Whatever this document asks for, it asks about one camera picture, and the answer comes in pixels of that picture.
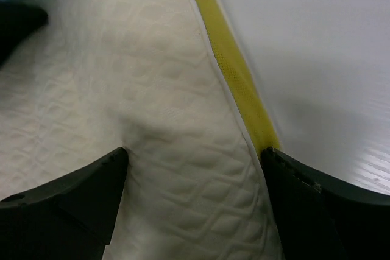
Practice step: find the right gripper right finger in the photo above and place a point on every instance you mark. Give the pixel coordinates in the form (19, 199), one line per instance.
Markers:
(319, 216)

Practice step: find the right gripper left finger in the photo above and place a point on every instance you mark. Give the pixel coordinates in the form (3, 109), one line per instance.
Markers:
(71, 217)

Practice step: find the cream pillow yellow edge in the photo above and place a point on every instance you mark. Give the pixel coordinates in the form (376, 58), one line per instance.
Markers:
(139, 74)

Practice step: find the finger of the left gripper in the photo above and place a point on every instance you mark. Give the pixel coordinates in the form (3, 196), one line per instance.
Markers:
(19, 21)

